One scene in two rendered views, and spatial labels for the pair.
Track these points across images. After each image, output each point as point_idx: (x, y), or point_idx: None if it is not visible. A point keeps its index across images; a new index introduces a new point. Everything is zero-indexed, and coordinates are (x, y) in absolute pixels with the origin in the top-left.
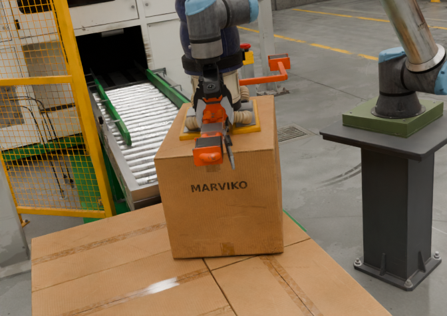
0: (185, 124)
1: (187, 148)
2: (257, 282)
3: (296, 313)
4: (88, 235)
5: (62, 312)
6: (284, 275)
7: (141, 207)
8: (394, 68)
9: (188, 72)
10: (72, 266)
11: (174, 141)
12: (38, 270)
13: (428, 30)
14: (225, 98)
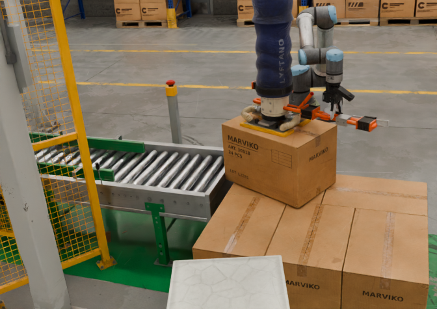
0: (289, 126)
1: (300, 138)
2: (347, 196)
3: (380, 196)
4: (225, 227)
5: (299, 252)
6: (351, 189)
7: (211, 205)
8: (306, 77)
9: (274, 97)
10: (254, 240)
11: (283, 138)
12: (240, 252)
13: None
14: (341, 101)
